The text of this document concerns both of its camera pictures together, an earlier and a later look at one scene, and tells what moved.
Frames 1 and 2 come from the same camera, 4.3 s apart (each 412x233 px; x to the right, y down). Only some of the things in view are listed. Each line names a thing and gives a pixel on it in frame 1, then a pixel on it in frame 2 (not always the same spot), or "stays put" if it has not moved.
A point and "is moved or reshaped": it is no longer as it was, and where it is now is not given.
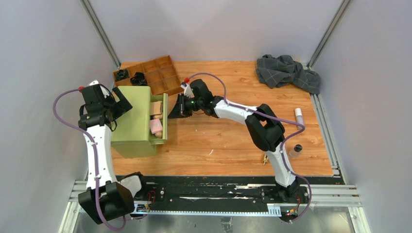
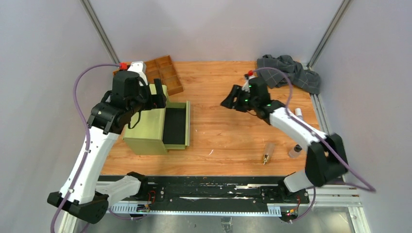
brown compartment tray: x=160 y=74 stays put
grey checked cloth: x=279 y=71 stays put
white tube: x=299 y=114 stays put
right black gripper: x=180 y=110 to x=237 y=92
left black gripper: x=123 y=106 to x=156 y=101
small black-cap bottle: x=297 y=149 stays put
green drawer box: x=130 y=136 is moved or reshaped
